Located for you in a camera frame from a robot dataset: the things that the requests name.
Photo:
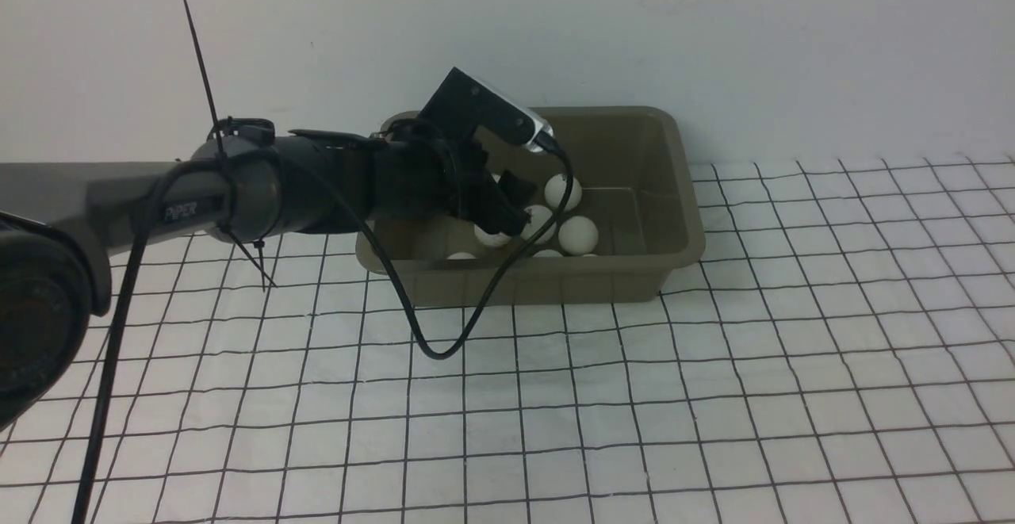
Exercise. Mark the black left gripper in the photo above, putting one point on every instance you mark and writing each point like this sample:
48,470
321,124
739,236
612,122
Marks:
419,177

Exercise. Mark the white logo ping-pong ball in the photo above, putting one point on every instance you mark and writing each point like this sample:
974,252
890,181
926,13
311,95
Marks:
539,227

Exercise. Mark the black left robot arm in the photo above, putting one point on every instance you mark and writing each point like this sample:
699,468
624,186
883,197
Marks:
63,222

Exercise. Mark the olive plastic storage bin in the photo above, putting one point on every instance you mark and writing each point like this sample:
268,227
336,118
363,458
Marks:
637,188

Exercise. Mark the white black-grid tablecloth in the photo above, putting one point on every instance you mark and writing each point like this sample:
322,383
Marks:
842,353

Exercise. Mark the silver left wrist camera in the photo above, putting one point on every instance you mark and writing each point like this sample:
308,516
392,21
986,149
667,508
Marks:
463,103

